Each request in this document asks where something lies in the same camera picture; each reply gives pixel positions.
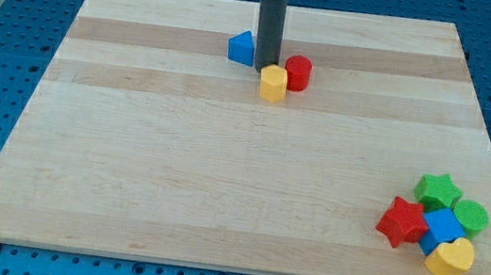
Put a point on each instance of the blue triangle block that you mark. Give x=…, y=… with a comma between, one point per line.
x=241, y=48

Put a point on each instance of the green cylinder block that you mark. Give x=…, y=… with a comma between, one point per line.
x=472, y=217

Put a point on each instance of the red star block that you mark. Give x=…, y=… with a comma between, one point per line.
x=403, y=222

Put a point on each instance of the yellow heart block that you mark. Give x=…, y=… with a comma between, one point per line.
x=454, y=258

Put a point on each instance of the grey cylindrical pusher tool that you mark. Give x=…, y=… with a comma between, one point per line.
x=270, y=25

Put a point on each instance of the wooden board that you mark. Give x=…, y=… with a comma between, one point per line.
x=144, y=141

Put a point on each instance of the blue cube block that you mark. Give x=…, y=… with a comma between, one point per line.
x=443, y=227

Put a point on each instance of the red cylinder block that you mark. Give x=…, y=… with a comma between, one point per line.
x=299, y=70

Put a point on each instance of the yellow hexagon block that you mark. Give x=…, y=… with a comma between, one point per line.
x=273, y=81

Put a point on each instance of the green star block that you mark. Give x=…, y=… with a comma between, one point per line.
x=436, y=192

